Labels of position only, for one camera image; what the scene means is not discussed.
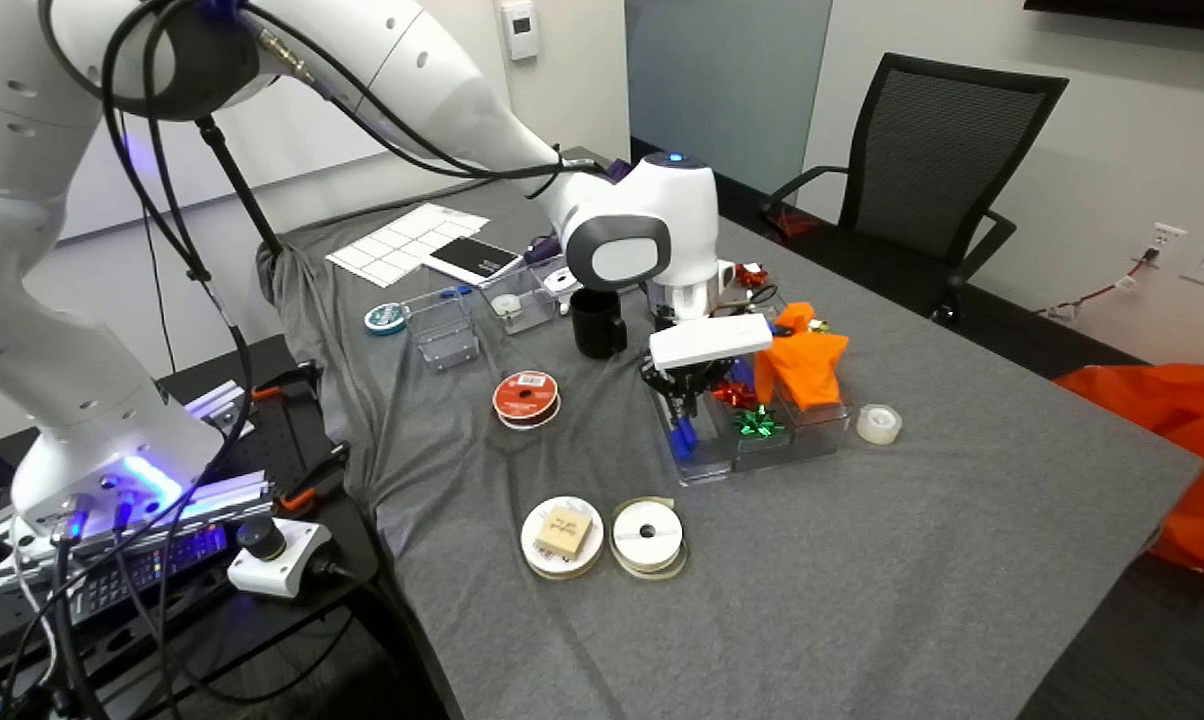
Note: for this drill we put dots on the small white tape roll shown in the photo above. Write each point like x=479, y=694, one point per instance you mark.
x=507, y=305

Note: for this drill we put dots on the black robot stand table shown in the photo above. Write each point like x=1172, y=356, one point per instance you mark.
x=225, y=664

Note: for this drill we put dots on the purple ribbon bundle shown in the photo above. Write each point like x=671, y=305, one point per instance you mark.
x=541, y=247

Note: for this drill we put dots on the white wall thermostat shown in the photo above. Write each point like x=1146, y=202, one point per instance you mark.
x=521, y=24

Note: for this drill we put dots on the orange cloth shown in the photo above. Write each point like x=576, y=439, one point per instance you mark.
x=1185, y=427

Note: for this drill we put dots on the white ribbon spool gold edge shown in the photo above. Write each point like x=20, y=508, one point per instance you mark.
x=646, y=542

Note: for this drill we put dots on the white label sheets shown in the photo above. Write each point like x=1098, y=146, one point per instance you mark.
x=402, y=247

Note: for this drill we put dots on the white wall outlet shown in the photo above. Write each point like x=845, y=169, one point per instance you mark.
x=1167, y=243

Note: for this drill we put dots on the black cup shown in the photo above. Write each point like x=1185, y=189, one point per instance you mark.
x=596, y=327

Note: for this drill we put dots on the beige round container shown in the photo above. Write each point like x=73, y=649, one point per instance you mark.
x=535, y=554

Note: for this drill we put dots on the all blue marker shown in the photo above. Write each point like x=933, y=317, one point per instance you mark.
x=738, y=377

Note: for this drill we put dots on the black office chair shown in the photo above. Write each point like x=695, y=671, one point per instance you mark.
x=946, y=146

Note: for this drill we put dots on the shiny green gift bow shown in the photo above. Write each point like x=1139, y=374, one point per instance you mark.
x=757, y=427

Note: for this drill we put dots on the shiny red gift bow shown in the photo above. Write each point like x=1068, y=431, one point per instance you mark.
x=734, y=396

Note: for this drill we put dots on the large white ribbon spool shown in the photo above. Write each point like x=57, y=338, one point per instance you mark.
x=563, y=282

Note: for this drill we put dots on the empty clear plastic container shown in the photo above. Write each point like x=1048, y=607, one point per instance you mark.
x=446, y=335

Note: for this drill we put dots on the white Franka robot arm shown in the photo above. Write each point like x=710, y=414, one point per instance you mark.
x=362, y=53

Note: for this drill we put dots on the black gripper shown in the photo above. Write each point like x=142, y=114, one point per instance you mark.
x=687, y=377

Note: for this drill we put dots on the clear plastic marker container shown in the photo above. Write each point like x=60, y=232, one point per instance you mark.
x=706, y=467

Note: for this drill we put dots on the teal round ribbon spool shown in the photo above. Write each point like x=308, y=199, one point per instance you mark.
x=385, y=317

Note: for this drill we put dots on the black wall television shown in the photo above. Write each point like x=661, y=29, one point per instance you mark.
x=1135, y=10

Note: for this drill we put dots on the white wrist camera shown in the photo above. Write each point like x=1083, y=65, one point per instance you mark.
x=710, y=342

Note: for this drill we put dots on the tan paper card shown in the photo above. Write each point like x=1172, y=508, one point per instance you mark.
x=563, y=532

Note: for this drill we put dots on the clear plastic bow container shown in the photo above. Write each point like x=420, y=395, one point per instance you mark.
x=814, y=434

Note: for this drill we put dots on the long clear tape container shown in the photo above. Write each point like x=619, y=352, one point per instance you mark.
x=535, y=311

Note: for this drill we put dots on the black tripod pole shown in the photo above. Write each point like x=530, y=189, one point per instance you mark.
x=247, y=202

